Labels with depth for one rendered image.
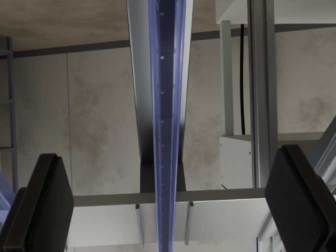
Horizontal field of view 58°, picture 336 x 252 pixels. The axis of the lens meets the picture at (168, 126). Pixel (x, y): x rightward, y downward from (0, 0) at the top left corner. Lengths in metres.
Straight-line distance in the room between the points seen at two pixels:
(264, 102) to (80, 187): 3.44
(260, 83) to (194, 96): 2.75
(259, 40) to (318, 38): 2.84
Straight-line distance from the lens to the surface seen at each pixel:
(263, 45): 0.65
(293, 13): 1.09
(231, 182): 0.95
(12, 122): 3.61
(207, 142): 3.33
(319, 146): 0.51
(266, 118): 0.63
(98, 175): 3.77
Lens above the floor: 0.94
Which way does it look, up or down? 1 degrees up
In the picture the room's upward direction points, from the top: 178 degrees clockwise
